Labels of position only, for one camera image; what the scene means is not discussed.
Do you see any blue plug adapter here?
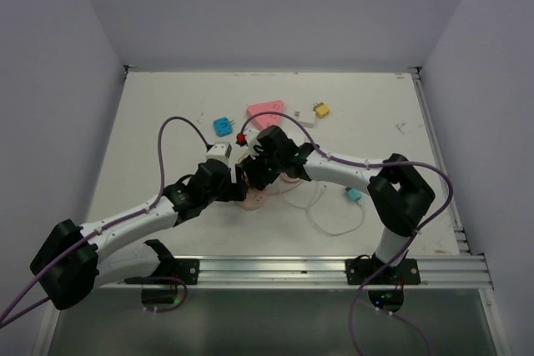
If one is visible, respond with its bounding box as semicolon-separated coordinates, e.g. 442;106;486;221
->
213;117;234;138

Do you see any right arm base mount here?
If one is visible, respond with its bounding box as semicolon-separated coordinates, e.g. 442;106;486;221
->
345;255;421;286

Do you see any yellow plug adapter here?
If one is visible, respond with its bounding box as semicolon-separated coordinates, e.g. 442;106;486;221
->
313;103;330;119

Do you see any teal plug adapter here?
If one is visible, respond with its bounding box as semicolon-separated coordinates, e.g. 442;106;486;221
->
345;187;362;203

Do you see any pink round socket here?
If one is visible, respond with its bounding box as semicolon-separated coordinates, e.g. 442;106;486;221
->
236;188;269;211

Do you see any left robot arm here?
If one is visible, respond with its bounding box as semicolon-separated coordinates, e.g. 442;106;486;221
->
30;159;247;310

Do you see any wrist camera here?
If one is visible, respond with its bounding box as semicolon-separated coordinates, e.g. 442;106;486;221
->
205;142;232;166
236;128;263;159

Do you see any pink coiled cable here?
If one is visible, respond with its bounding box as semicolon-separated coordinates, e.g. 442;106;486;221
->
270;172;305;197

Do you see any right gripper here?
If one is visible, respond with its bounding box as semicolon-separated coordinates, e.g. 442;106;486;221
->
241;146;283;191

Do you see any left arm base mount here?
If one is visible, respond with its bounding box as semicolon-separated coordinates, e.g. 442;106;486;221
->
123;239;200;286

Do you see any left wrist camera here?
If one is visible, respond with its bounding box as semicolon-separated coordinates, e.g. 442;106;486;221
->
205;142;232;166

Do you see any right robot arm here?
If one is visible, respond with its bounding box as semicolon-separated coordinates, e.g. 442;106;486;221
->
236;125;436;283

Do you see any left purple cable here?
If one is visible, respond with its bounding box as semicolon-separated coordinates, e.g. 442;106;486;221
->
0;116;214;328

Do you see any white charger plug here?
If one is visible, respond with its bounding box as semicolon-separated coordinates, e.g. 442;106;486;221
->
294;110;316;128

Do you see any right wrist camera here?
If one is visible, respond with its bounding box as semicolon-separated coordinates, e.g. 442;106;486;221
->
236;128;263;159

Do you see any purple cable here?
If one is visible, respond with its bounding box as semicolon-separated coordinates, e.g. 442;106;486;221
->
239;112;455;356
0;116;214;328

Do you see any pink triangular power strip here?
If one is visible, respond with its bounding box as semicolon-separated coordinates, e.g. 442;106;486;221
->
245;99;285;130

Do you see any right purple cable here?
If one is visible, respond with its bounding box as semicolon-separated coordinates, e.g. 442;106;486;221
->
239;112;455;356

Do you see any white cable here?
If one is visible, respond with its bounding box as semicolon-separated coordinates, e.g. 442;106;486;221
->
283;183;368;236

